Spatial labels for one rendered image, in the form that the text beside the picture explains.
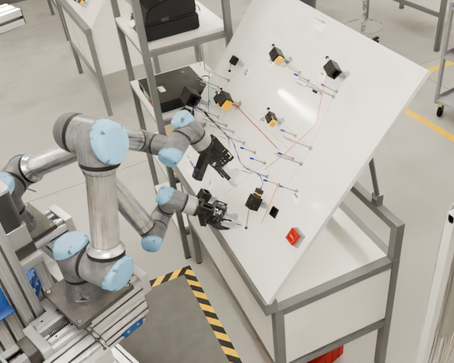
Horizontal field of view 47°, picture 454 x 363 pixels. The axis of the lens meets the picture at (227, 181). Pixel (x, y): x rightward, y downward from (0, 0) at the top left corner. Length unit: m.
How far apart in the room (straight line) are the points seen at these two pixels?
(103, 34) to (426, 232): 3.16
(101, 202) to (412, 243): 2.46
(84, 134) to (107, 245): 0.35
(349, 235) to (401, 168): 1.83
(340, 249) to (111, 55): 3.28
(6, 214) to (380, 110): 1.29
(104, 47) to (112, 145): 3.60
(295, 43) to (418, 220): 1.82
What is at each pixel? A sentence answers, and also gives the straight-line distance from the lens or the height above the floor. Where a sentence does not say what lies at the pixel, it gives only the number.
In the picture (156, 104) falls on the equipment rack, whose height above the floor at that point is 1.16.
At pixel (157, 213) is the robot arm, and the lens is 2.06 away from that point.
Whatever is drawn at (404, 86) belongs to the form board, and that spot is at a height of 1.61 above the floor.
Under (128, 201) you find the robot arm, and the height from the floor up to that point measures 1.33.
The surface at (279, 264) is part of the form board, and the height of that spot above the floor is 0.98.
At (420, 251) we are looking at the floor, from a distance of 3.56.
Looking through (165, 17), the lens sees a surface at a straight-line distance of 2.75.
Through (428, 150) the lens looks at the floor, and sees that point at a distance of 4.44.
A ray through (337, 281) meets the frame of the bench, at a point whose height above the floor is 0.80.
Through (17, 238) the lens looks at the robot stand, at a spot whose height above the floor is 1.34.
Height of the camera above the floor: 2.49
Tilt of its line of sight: 38 degrees down
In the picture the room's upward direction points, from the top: 7 degrees counter-clockwise
